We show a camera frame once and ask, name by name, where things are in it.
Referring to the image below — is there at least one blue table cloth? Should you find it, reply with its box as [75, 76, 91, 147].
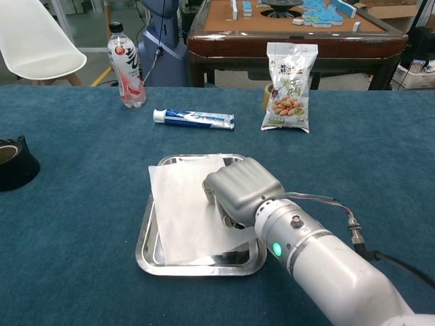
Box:
[0, 84, 435, 326]

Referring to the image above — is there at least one white chair with wooden legs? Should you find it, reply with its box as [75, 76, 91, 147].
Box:
[0, 0, 88, 86]

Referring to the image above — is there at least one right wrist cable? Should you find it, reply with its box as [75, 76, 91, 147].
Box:
[281, 192, 435, 289]

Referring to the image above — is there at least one cluster of blue mahjong tiles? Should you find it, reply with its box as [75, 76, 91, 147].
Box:
[301, 0, 358, 28]

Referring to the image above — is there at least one white box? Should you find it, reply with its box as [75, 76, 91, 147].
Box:
[394, 60, 435, 91]

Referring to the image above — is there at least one silver metal tray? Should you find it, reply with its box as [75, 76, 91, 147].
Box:
[135, 153, 268, 276]

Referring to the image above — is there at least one peanut snack bag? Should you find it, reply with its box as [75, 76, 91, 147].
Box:
[260, 42, 319, 134]

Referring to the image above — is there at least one clear pink drink bottle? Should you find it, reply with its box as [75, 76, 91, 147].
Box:
[107, 22, 147, 109]

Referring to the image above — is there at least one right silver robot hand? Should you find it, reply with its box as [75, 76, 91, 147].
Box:
[202, 157, 285, 229]

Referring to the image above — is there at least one black mahjong table hub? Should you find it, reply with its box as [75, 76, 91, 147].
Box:
[260, 0, 302, 18]

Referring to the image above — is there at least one white blue toothpaste tube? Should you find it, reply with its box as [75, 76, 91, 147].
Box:
[152, 108, 236, 131]

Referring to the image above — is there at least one white paper sheet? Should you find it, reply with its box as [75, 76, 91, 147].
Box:
[147, 154, 259, 266]

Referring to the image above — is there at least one brown mahjong table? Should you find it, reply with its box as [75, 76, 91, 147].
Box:
[186, 0, 408, 91]

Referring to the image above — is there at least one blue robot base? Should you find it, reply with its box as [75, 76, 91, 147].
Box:
[137, 0, 190, 88]

